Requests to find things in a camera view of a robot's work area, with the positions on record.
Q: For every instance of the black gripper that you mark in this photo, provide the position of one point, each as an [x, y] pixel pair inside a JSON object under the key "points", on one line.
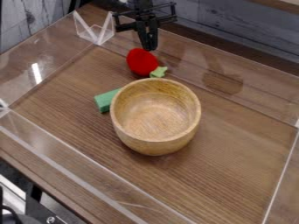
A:
{"points": [[147, 22]]}

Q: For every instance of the red plush strawberry toy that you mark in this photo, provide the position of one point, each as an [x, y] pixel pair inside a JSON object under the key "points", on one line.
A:
{"points": [[143, 64]]}

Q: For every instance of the green foam block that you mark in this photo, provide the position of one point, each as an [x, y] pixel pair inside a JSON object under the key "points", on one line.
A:
{"points": [[105, 99]]}

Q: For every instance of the wooden bowl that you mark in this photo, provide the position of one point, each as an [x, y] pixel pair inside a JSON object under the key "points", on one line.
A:
{"points": [[157, 114]]}

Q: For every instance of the black metal table leg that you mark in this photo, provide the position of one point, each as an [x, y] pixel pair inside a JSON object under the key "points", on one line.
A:
{"points": [[37, 209]]}

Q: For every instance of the clear acrylic corner bracket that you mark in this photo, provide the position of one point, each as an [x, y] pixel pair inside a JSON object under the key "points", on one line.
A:
{"points": [[98, 34]]}

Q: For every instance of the clear acrylic tray wall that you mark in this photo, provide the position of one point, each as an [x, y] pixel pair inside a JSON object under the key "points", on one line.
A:
{"points": [[234, 176]]}

